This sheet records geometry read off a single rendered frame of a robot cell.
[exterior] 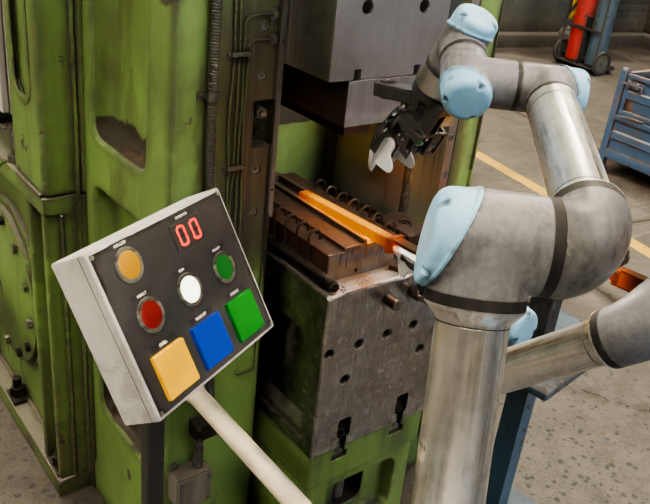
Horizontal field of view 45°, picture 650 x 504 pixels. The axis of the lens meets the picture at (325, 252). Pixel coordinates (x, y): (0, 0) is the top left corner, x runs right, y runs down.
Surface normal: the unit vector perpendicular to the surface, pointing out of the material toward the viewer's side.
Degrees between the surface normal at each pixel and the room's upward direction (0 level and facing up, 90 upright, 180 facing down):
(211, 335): 60
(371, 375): 90
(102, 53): 90
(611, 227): 47
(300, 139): 90
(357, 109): 90
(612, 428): 0
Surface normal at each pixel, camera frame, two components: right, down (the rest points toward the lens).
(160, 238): 0.81, -0.19
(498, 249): -0.01, 0.11
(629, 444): 0.10, -0.89
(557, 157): -0.72, -0.57
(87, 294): -0.46, 0.36
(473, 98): -0.08, 0.74
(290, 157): 0.60, 0.41
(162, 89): -0.79, 0.18
